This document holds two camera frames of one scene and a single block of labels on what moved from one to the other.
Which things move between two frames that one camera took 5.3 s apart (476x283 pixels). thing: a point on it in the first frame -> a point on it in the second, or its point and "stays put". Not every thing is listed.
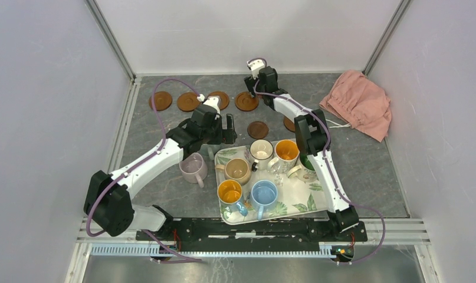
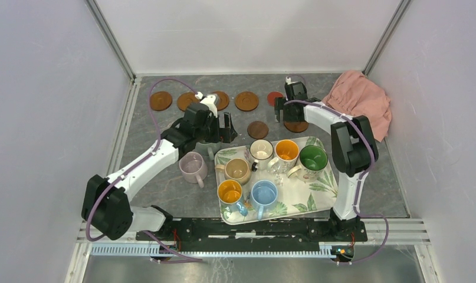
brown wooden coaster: [225, 100] stays put
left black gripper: [229, 135] stays put
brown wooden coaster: [245, 102] stays put
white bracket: [255, 66] -> [288, 81]
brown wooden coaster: [163, 101] stays put
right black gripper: [250, 82] -> [279, 105]
